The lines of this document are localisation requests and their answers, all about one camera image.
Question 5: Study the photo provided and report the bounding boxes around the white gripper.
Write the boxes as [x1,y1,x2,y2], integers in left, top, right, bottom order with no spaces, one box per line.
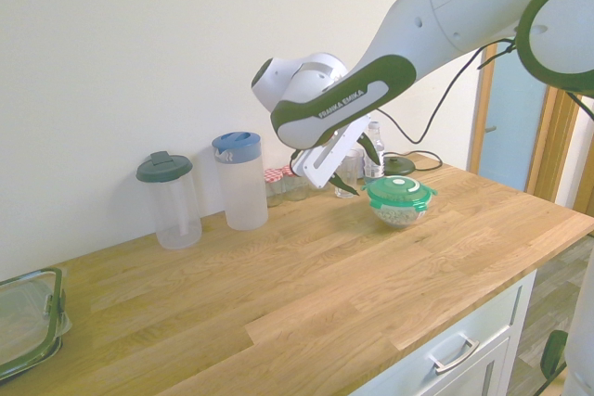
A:
[291,112,386,198]

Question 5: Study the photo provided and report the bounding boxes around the black kettle power cable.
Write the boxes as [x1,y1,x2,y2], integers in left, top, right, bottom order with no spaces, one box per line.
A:
[411,149,443,171]

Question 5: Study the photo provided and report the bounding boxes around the black kettle base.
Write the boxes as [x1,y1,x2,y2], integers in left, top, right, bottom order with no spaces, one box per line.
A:
[382,154,417,177]

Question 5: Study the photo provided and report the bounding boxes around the faceted drinking glass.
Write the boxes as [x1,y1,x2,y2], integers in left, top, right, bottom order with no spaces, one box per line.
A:
[333,154,364,199]

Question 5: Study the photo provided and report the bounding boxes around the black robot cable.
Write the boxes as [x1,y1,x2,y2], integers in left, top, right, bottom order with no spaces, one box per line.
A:
[375,0,594,145]

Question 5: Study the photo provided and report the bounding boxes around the glass jar red checkered lid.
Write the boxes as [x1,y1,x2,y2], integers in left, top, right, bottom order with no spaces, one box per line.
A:
[264,167,284,208]
[281,164,308,202]

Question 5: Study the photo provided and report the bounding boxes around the white cabinet drawer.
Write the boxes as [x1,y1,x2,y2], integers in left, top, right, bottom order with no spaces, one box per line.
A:
[352,270,539,396]

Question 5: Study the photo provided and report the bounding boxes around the hint water bottle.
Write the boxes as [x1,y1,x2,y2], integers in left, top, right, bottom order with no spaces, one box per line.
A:
[363,121,386,184]

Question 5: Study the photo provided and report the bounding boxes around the metal drawer handle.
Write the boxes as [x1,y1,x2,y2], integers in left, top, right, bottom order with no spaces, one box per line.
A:
[428,338,480,375]

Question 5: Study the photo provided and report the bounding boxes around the green round container lid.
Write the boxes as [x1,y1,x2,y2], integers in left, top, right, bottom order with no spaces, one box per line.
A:
[361,174,439,211]

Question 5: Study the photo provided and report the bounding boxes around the clear pitcher dark green lid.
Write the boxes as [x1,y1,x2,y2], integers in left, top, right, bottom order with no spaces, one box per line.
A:
[136,150,203,251]

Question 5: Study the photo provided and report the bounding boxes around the frosted glass door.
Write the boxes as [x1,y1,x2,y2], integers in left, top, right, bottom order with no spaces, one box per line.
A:
[477,43,549,193]

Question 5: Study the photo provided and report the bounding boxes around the rectangular container dark-rimmed lid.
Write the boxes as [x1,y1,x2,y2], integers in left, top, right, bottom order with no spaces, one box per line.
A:
[0,266,71,381]

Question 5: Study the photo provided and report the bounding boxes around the clear pitcher blue lid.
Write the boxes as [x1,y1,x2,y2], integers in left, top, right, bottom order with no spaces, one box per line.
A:
[212,132,269,232]

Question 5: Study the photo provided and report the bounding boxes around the wooden door frame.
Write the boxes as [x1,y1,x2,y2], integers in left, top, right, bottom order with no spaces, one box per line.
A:
[467,41,594,217]

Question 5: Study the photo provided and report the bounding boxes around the cereal rings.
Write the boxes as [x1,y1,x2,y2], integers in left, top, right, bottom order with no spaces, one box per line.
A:
[374,207,426,229]

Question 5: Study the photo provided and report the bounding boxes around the clear plastic food bowl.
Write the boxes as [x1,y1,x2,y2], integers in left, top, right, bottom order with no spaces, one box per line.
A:
[369,203,431,230]

